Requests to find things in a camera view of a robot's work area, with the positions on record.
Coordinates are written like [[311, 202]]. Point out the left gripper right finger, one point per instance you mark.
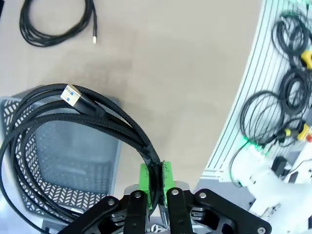
[[179, 214]]

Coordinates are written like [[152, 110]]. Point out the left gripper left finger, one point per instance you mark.
[[136, 214]]

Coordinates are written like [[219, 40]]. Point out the grey plastic mesh basket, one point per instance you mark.
[[73, 146]]

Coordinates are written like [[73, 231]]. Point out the small black box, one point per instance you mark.
[[279, 165]]

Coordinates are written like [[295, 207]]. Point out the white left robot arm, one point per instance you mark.
[[263, 175]]

